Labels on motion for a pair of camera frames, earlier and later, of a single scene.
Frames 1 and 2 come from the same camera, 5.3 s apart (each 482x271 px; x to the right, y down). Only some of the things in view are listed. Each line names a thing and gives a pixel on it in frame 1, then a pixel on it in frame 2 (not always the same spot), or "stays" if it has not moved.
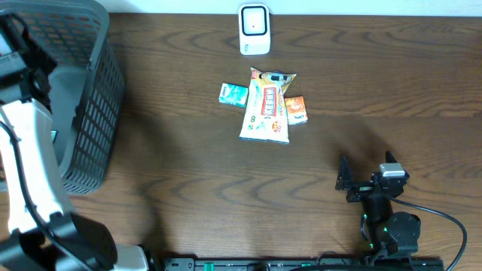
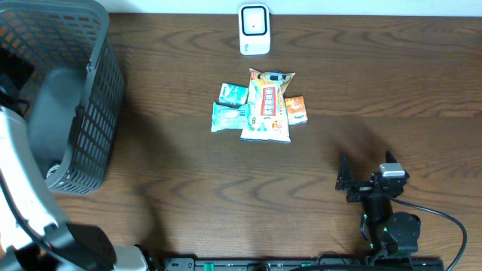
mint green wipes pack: [53, 133] -> [229, 117]
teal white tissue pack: [233, 94] stays
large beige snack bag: [264, 117] stays
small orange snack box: [297, 110] stays
